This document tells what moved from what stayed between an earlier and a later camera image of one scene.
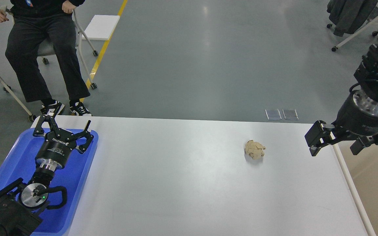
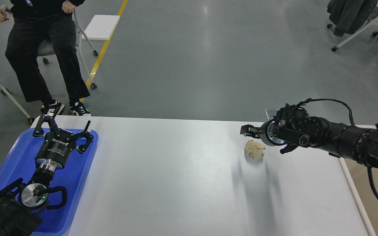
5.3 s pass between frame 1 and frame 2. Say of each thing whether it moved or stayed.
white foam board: stayed
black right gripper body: moved
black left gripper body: stayed
